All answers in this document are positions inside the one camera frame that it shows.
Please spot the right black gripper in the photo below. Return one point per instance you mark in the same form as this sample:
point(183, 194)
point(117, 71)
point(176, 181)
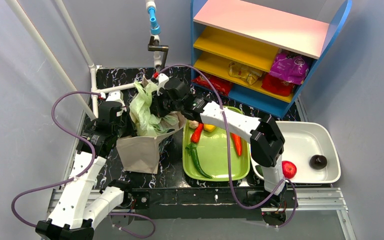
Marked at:
point(160, 105)

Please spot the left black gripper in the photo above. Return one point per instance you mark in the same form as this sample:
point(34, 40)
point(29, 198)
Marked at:
point(125, 125)

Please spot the translucent white plastic bag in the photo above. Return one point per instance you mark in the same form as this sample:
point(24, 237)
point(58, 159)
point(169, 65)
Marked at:
point(146, 123)

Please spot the beige canvas tote bag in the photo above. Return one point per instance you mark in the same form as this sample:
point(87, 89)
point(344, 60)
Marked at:
point(141, 153)

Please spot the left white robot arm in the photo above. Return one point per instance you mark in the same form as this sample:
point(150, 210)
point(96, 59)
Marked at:
point(72, 218)

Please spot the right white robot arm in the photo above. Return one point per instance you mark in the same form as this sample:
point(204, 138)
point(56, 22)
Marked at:
point(263, 134)

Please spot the red snack bag left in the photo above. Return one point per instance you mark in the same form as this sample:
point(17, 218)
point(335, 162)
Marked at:
point(222, 86)

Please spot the red snack bag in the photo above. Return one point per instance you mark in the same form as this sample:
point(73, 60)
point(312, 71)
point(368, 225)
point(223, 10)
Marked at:
point(222, 86)
point(277, 86)

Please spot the yellow snack bag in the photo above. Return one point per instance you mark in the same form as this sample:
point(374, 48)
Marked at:
point(244, 72)

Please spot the red snack bag right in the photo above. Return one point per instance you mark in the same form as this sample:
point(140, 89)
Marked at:
point(277, 86)

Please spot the purple snack bag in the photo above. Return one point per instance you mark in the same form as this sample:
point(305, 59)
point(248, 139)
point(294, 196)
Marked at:
point(291, 67)

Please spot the garlic bulb lower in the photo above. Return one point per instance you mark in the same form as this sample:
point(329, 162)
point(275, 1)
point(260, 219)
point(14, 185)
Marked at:
point(193, 124)

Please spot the red chili pepper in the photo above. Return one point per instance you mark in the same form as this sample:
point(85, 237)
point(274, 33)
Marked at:
point(195, 137)

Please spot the yellow bell pepper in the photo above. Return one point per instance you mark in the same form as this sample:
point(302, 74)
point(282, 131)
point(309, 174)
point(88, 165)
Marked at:
point(209, 128)

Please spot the green chili pepper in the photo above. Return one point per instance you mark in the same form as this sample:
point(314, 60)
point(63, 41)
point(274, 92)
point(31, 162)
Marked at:
point(191, 149)

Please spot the green plastic tray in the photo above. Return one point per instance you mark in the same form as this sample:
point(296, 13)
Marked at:
point(212, 155)

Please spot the orange carrot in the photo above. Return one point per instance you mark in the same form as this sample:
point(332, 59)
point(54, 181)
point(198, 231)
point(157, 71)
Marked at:
point(237, 141)

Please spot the colourful shelf unit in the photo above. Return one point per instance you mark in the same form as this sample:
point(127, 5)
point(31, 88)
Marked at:
point(224, 31)

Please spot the dark green avocado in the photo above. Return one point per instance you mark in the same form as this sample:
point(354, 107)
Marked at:
point(259, 170)

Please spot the white plastic tray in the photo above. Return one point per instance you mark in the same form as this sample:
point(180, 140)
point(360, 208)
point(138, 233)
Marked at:
point(304, 140)

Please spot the red apple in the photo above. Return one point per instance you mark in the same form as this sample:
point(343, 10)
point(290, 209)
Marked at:
point(289, 169)

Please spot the dark mangosteen fruit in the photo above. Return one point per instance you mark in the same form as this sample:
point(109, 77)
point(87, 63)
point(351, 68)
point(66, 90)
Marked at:
point(318, 162)

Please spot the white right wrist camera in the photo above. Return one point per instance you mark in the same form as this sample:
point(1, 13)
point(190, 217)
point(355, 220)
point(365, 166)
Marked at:
point(161, 79)

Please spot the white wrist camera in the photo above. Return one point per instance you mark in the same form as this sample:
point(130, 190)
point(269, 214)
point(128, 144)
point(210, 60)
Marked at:
point(113, 96)
point(161, 79)

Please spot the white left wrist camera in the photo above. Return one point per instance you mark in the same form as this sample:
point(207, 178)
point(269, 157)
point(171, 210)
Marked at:
point(113, 96)

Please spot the white pvc pipe frame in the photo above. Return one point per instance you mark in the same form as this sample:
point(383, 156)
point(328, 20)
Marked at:
point(160, 52)

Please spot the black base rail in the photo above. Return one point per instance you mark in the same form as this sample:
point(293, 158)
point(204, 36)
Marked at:
point(198, 203)

